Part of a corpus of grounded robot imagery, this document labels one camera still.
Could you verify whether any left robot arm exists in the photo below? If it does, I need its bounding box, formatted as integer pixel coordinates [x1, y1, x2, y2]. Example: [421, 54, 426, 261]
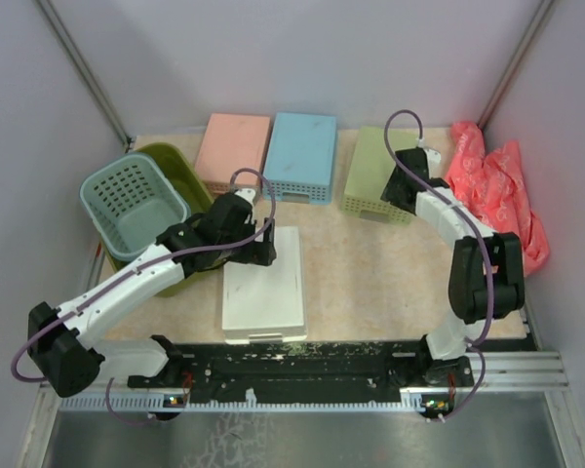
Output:
[23, 189, 277, 398]

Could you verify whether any grey slotted cable duct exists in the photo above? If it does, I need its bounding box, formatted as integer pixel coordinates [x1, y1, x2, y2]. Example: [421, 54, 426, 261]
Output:
[58, 392, 459, 413]

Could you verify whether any teal perforated basket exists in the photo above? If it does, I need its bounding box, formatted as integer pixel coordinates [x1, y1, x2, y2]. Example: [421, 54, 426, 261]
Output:
[79, 152, 191, 262]

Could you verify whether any white perforated tray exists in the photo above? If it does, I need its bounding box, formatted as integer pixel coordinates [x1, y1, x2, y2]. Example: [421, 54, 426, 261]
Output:
[222, 226, 308, 345]

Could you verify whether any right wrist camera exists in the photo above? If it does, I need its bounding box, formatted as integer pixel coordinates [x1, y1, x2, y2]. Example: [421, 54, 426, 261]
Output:
[420, 146, 442, 178]

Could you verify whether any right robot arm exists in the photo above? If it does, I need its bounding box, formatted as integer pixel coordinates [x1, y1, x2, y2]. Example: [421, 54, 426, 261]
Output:
[381, 146, 525, 386]

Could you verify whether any light green perforated tray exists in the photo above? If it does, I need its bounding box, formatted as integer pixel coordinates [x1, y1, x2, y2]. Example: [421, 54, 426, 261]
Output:
[340, 126, 412, 224]

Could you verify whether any purple cable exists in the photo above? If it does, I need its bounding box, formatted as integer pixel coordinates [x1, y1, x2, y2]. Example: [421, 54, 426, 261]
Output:
[10, 168, 277, 428]
[383, 109, 493, 423]

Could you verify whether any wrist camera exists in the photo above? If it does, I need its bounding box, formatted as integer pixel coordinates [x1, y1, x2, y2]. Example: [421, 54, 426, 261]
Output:
[420, 146, 442, 178]
[232, 188, 258, 207]

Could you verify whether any pink perforated tray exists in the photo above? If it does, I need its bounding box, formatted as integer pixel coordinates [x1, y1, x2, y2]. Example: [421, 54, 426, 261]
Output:
[194, 113, 271, 196]

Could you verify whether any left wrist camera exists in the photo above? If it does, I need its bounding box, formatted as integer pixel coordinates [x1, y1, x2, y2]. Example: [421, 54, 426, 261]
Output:
[232, 188, 258, 207]

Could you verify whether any blue perforated tray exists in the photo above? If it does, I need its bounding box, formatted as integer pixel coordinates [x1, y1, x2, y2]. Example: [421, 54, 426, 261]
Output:
[263, 112, 337, 205]

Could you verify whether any red plastic bag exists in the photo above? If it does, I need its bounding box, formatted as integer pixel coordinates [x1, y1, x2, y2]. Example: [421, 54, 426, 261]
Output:
[446, 121, 550, 276]

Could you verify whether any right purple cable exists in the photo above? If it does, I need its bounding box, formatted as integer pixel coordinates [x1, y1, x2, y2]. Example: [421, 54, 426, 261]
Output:
[383, 109, 493, 423]

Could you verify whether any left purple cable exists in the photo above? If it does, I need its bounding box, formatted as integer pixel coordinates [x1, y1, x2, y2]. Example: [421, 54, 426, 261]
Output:
[10, 168, 277, 428]

